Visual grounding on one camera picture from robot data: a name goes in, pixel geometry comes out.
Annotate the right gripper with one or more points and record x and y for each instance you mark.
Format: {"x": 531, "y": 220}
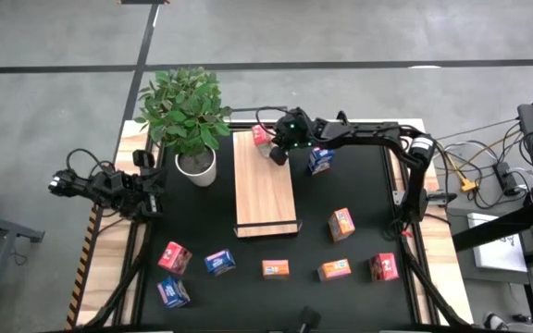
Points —
{"x": 296, "y": 134}

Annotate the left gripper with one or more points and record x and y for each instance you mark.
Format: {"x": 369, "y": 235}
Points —
{"x": 137, "y": 186}

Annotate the red cereal box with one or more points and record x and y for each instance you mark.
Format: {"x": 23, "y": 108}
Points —
{"x": 175, "y": 257}
{"x": 259, "y": 134}
{"x": 384, "y": 267}

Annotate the blue Frosted Flakes box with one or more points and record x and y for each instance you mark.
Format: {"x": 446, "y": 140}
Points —
{"x": 173, "y": 292}
{"x": 320, "y": 159}
{"x": 220, "y": 261}

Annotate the orange cereal box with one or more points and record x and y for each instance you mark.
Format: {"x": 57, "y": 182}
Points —
{"x": 275, "y": 268}
{"x": 335, "y": 269}
{"x": 342, "y": 223}

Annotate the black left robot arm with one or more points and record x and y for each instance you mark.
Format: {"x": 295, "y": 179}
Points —
{"x": 86, "y": 185}

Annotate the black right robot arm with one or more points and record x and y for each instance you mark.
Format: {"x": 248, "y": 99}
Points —
{"x": 363, "y": 131}

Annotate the white ribbed plant pot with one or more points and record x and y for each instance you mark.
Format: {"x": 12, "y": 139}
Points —
{"x": 202, "y": 178}

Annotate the green leafy plant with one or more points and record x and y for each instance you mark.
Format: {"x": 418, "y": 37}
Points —
{"x": 183, "y": 111}

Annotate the black table mat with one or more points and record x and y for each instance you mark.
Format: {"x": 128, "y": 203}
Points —
{"x": 363, "y": 194}

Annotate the yellow black hazard tape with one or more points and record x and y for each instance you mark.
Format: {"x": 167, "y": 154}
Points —
{"x": 83, "y": 268}

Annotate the yellow plug adapter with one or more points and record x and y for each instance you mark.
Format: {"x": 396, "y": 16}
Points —
{"x": 468, "y": 186}

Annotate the black power strip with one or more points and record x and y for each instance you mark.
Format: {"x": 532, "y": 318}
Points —
{"x": 506, "y": 178}

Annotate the black desk beam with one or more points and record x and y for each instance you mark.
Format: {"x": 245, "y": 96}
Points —
{"x": 493, "y": 229}

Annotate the white board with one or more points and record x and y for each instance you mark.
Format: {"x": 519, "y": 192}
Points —
{"x": 498, "y": 250}

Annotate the person's shoe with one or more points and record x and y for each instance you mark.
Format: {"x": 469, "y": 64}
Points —
{"x": 493, "y": 321}

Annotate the small black floor object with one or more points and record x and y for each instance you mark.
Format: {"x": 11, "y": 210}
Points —
{"x": 521, "y": 318}

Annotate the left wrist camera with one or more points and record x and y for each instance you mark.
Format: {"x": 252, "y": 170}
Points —
{"x": 144, "y": 158}

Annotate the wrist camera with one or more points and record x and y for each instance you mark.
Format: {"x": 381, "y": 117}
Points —
{"x": 144, "y": 158}
{"x": 298, "y": 114}

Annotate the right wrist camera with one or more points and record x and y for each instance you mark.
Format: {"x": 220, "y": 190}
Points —
{"x": 298, "y": 114}

